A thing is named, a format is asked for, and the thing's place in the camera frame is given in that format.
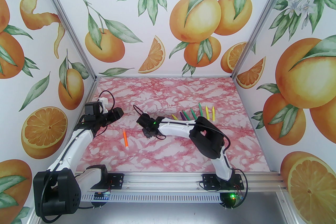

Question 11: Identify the black base power cable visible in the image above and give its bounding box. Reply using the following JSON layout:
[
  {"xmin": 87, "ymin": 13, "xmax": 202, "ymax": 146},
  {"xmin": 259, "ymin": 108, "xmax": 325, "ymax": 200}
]
[
  {"xmin": 77, "ymin": 189, "xmax": 113, "ymax": 210},
  {"xmin": 224, "ymin": 169, "xmax": 250, "ymax": 210}
]

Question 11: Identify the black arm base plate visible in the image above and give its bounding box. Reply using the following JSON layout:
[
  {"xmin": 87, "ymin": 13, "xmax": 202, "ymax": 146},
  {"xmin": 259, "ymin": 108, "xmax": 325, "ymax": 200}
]
[
  {"xmin": 104, "ymin": 173, "xmax": 124, "ymax": 189},
  {"xmin": 202, "ymin": 174, "xmax": 244, "ymax": 190}
]

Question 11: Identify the perforated metal strip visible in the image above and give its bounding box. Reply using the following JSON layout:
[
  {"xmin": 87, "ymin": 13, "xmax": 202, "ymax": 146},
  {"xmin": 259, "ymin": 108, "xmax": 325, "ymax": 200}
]
[{"xmin": 79, "ymin": 191, "xmax": 290, "ymax": 203}]

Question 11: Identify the aluminium frame rail with slots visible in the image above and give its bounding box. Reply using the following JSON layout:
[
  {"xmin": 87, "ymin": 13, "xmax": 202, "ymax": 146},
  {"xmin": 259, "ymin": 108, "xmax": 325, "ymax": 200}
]
[{"xmin": 75, "ymin": 169, "xmax": 289, "ymax": 191}]

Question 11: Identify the aluminium frame post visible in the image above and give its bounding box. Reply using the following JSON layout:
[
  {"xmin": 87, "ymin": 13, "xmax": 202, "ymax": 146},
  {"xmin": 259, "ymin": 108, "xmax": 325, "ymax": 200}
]
[
  {"xmin": 34, "ymin": 0, "xmax": 97, "ymax": 80},
  {"xmin": 230, "ymin": 0, "xmax": 301, "ymax": 79}
]

